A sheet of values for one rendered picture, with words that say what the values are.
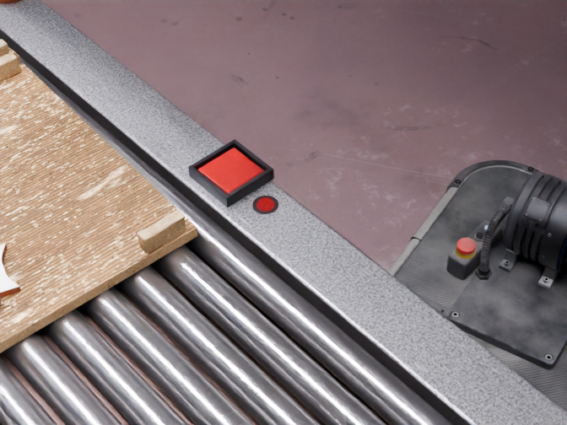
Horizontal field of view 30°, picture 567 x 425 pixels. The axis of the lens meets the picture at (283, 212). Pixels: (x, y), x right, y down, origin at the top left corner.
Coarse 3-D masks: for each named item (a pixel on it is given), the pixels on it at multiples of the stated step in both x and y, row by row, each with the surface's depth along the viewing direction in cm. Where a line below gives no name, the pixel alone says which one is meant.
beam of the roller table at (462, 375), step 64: (64, 64) 149; (128, 128) 139; (192, 128) 139; (192, 192) 131; (256, 192) 131; (256, 256) 126; (320, 256) 123; (384, 320) 116; (448, 320) 116; (448, 384) 110; (512, 384) 110
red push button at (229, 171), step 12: (228, 156) 133; (240, 156) 133; (204, 168) 132; (216, 168) 132; (228, 168) 132; (240, 168) 132; (252, 168) 132; (216, 180) 130; (228, 180) 130; (240, 180) 130; (228, 192) 129
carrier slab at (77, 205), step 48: (0, 96) 141; (48, 96) 141; (0, 144) 135; (48, 144) 134; (96, 144) 134; (0, 192) 129; (48, 192) 128; (96, 192) 128; (144, 192) 128; (0, 240) 123; (48, 240) 123; (96, 240) 123; (48, 288) 118; (96, 288) 118; (0, 336) 113
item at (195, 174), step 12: (228, 144) 134; (240, 144) 134; (216, 156) 133; (252, 156) 133; (192, 168) 131; (264, 168) 132; (204, 180) 130; (252, 180) 130; (264, 180) 131; (216, 192) 129; (240, 192) 129; (228, 204) 128
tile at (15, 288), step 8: (0, 248) 121; (0, 256) 120; (0, 264) 119; (0, 272) 118; (0, 280) 118; (8, 280) 118; (0, 288) 117; (8, 288) 117; (16, 288) 117; (0, 296) 117; (0, 304) 116
